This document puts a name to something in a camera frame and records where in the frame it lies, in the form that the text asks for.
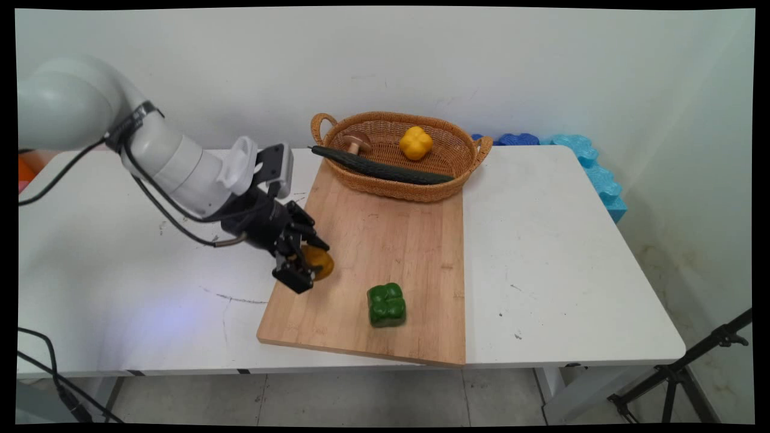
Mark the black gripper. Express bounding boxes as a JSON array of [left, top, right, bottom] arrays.
[[220, 189, 331, 296]]

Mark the orange toy vegetable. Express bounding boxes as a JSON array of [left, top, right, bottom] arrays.
[[301, 244, 335, 282]]

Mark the wooden cutting board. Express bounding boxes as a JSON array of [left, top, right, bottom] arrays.
[[257, 159, 467, 367]]

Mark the green bell pepper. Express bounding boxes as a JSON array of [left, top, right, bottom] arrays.
[[367, 282, 407, 328]]

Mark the dark green cucumber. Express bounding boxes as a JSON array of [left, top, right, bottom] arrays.
[[308, 145, 455, 186]]

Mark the brown toy mushroom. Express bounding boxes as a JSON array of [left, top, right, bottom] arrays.
[[342, 132, 373, 157]]

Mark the yellow bell pepper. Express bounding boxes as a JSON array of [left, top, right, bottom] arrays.
[[399, 126, 434, 161]]

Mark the woven wicker basket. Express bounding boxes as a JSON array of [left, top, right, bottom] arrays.
[[310, 111, 494, 203]]

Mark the dark blue foam piece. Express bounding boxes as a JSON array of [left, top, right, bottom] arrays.
[[472, 132, 542, 147]]

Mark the white table leg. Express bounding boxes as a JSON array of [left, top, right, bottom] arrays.
[[84, 377, 126, 423], [534, 363, 653, 425]]

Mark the orange object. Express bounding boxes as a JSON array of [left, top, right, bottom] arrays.
[[18, 153, 39, 193]]

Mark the light blue foam piece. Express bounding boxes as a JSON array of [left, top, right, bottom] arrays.
[[550, 134, 629, 224]]

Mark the black tripod stand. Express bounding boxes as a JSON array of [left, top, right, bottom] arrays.
[[607, 308, 753, 425]]

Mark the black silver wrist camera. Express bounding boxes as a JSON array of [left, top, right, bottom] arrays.
[[255, 143, 295, 200]]

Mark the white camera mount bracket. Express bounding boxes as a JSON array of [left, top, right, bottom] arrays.
[[215, 135, 260, 197]]

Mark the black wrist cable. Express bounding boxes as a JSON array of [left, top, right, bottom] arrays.
[[18, 137, 248, 248]]

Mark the black cable strap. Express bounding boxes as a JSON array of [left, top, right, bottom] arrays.
[[105, 102, 164, 152]]

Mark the black hanging cable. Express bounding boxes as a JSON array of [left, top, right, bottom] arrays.
[[17, 327, 124, 424]]

